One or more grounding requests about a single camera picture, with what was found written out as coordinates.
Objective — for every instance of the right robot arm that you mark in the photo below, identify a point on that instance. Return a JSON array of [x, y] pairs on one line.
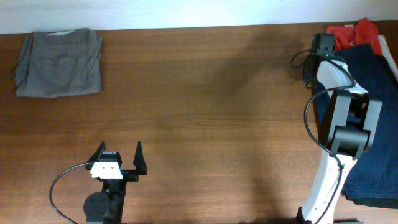
[[346, 131]]

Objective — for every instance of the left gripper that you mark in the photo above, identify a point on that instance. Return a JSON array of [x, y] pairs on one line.
[[129, 176]]

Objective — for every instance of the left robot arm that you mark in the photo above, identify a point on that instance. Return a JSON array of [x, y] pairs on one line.
[[106, 206]]

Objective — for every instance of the navy blue shorts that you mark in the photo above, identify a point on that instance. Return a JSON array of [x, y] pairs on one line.
[[373, 180]]

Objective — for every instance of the white garment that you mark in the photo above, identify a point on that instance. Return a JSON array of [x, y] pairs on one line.
[[387, 55]]

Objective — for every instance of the red garment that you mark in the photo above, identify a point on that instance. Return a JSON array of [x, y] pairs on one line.
[[364, 32]]

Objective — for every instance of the folded grey shorts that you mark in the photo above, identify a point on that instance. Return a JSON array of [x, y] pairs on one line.
[[52, 65]]

